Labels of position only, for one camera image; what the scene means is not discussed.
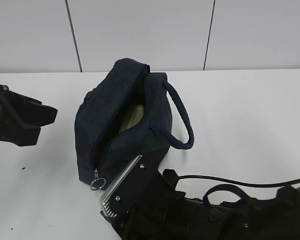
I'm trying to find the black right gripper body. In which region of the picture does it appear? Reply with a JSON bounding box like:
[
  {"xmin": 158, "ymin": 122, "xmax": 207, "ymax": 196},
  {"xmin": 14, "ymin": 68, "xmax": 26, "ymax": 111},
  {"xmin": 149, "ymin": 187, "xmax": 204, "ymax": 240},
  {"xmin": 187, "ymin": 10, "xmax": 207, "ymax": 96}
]
[{"xmin": 100, "ymin": 169, "xmax": 300, "ymax": 240}]

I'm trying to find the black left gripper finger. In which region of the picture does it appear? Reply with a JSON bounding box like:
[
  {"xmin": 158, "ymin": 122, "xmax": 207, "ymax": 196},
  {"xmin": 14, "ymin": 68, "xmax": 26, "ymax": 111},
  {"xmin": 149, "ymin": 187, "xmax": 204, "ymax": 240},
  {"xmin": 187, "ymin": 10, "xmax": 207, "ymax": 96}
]
[
  {"xmin": 21, "ymin": 96, "xmax": 58, "ymax": 129},
  {"xmin": 13, "ymin": 127, "xmax": 41, "ymax": 147}
]

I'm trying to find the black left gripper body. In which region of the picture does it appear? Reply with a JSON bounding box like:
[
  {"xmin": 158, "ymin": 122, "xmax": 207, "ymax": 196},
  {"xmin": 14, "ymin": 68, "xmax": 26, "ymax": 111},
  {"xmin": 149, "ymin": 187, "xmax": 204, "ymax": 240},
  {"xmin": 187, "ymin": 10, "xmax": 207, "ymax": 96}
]
[{"xmin": 0, "ymin": 84, "xmax": 28, "ymax": 143}]

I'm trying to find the navy blue lunch bag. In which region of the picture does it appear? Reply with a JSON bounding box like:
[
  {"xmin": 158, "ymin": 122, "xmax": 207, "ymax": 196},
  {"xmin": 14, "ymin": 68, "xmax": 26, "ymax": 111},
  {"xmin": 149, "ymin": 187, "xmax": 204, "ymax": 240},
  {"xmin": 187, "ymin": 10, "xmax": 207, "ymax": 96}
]
[{"xmin": 74, "ymin": 58, "xmax": 195, "ymax": 191}]

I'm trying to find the green lidded glass container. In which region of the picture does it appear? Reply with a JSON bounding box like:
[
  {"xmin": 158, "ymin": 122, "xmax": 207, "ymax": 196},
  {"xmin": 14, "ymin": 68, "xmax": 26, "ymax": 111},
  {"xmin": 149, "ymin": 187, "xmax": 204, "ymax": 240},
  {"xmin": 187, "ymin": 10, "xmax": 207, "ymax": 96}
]
[{"xmin": 118, "ymin": 104, "xmax": 145, "ymax": 133}]

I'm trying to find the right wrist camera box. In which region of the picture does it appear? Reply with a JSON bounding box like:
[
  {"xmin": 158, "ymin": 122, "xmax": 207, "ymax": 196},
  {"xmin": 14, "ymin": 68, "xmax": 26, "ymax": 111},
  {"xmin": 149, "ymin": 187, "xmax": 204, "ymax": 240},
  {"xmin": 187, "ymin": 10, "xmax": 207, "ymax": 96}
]
[{"xmin": 99, "ymin": 151, "xmax": 163, "ymax": 219}]

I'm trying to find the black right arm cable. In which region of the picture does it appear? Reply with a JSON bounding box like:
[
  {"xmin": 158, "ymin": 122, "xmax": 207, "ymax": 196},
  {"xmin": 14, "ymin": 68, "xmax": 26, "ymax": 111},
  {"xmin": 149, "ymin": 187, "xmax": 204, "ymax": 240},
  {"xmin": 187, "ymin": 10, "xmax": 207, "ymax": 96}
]
[{"xmin": 176, "ymin": 174, "xmax": 300, "ymax": 204}]

